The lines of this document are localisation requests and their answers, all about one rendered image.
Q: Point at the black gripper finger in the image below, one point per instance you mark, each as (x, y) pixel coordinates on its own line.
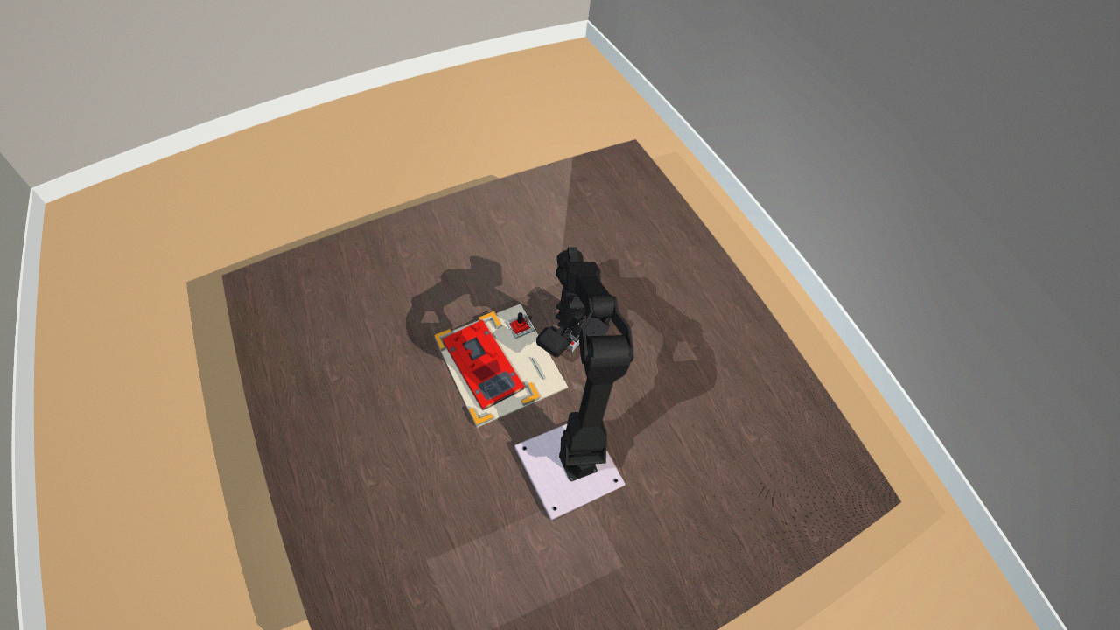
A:
(569, 341)

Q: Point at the cream flat rectangular slab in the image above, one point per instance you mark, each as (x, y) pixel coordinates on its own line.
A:
(535, 368)

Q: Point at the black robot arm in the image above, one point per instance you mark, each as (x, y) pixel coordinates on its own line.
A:
(605, 359)

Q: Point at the red square block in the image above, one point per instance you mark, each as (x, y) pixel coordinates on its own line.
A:
(519, 325)

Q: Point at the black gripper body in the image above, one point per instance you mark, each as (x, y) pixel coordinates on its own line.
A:
(555, 342)

